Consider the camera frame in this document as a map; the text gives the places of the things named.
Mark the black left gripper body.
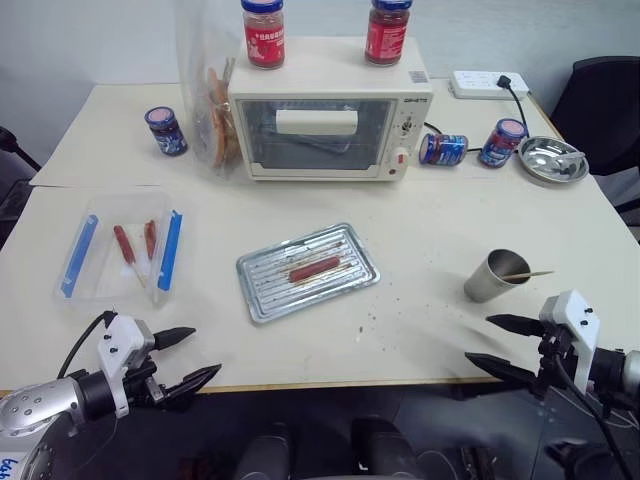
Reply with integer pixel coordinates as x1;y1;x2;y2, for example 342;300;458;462
121;348;174;409

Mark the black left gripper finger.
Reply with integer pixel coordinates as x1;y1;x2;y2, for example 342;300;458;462
159;363;223;402
152;327;197;352

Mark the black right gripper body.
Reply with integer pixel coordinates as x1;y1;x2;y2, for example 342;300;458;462
532;325;582;399

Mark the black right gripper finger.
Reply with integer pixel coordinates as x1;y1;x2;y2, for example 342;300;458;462
464;351;541;394
485;313;545;338

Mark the thin wooden stick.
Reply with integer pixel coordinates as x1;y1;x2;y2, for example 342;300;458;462
499;269;556;282

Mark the stainless steel cup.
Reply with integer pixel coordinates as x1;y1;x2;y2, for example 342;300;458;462
463;248;532;304

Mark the clear plastic container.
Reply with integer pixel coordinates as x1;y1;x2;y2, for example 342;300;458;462
51;191;184;312

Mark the dark rounded shape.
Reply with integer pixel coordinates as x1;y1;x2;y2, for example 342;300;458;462
233;421;295;480

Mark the ribbed metal baking tray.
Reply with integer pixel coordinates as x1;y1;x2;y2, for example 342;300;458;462
235;221;383;326

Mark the red sausage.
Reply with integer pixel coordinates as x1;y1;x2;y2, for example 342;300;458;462
288;254;343;286

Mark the stainless steel bowl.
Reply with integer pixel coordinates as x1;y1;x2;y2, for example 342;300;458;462
516;135;592;188

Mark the blue label sauce jar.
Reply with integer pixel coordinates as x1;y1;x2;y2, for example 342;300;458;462
418;131;470;169
144;105;190;157
478;117;528;169

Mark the black office chair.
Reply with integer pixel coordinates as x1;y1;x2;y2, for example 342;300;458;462
549;55;640;229

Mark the white power strip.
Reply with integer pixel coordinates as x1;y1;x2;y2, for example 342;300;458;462
446;69;532;102

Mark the clear plastic bag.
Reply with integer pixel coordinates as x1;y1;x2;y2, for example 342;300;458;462
175;0;247;180

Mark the cream toaster oven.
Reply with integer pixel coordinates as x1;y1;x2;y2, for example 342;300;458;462
227;35;435;183

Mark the dark red label sauce jar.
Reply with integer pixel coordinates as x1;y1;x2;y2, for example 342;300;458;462
364;0;417;67

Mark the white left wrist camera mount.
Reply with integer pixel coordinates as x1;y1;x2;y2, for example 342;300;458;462
96;313;157;419

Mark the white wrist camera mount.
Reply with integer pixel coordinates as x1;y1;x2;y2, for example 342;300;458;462
96;313;157;419
538;288;599;392

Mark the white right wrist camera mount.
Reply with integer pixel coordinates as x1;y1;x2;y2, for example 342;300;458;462
538;288;599;392

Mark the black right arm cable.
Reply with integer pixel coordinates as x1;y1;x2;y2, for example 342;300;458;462
547;344;635;480

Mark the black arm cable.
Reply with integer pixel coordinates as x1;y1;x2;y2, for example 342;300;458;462
56;310;117;380
547;344;635;480

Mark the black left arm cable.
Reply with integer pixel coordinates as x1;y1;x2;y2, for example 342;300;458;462
56;310;117;380

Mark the black oven power cable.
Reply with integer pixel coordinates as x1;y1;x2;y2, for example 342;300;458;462
423;73;531;152

